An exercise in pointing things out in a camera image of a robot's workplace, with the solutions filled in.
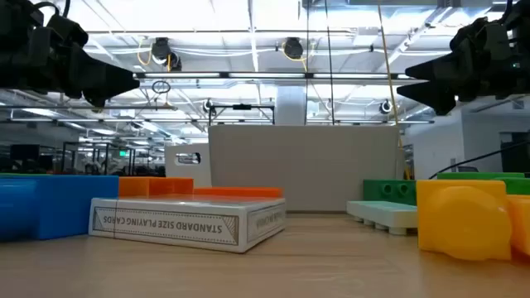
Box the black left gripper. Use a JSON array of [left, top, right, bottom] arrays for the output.
[[0, 0, 141, 108]]

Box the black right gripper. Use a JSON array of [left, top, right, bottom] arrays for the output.
[[396, 36, 518, 116]]

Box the green toy brick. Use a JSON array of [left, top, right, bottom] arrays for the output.
[[436, 171, 526, 180], [363, 179, 418, 207]]

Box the orange toy block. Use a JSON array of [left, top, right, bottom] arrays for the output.
[[118, 176, 195, 198]]

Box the white plastic bin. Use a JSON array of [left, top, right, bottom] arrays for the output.
[[164, 143, 212, 189]]

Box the large blue toy block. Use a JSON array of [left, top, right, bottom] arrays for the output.
[[0, 175, 120, 242]]

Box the green stepped toy block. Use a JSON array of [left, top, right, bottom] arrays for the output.
[[494, 177, 530, 196]]

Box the yellow toy block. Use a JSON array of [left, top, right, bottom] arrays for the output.
[[416, 179, 513, 262]]

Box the pale teal brick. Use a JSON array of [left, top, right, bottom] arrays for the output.
[[346, 200, 419, 236]]

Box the white playing card box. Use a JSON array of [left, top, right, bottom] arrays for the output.
[[88, 196, 287, 254]]

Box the red-orange brick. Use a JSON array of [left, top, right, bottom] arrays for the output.
[[193, 186, 285, 199]]

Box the white column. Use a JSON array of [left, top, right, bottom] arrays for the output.
[[275, 84, 307, 125]]

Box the grey plastic bin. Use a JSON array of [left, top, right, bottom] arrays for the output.
[[208, 124, 402, 213]]

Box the yellow hanging cable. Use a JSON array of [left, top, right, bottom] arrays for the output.
[[375, 0, 412, 181]]

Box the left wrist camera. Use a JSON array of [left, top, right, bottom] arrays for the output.
[[45, 14, 89, 47]]

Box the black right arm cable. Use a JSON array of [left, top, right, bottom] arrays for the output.
[[428, 140, 530, 180]]

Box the black overhead rig frame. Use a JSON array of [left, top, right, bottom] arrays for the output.
[[208, 103, 276, 126]]

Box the long ceiling light rail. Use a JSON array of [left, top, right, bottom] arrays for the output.
[[134, 71, 415, 80]]

